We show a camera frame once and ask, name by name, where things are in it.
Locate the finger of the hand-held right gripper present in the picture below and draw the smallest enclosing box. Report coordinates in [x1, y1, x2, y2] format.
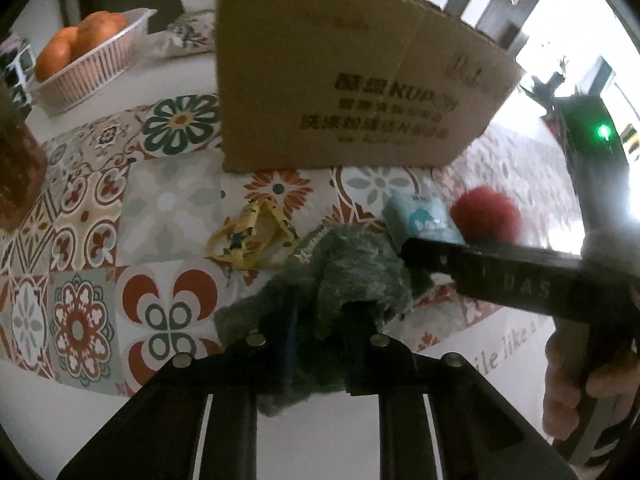
[400, 237, 463, 278]

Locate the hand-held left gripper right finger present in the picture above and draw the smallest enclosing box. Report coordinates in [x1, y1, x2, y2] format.
[345, 304, 577, 480]

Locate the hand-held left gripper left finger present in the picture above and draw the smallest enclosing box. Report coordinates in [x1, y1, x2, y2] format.
[57, 332, 301, 480]

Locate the light blue tissue packet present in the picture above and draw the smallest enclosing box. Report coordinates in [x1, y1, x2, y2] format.
[382, 191, 466, 246]

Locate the red plush ball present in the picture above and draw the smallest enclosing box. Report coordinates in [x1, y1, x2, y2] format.
[449, 186, 523, 243]

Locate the grey-green plush toy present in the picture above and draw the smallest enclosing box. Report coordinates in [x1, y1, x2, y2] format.
[214, 225, 416, 418]

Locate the cardboard box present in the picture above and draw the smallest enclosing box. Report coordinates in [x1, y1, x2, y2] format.
[214, 0, 522, 173]

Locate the person's right hand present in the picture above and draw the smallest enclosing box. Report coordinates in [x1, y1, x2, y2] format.
[544, 331, 640, 436]

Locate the printed patterned tablecloth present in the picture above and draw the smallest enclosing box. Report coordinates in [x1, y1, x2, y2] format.
[0, 0, 601, 480]

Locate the glass vase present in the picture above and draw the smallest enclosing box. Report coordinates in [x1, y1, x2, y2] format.
[0, 80, 49, 231]

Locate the white plastic fruit basket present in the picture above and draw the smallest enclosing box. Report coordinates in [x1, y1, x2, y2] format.
[27, 7, 158, 117]

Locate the fabric-covered tissue box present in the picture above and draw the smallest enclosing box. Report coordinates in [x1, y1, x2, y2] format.
[150, 0, 221, 58]

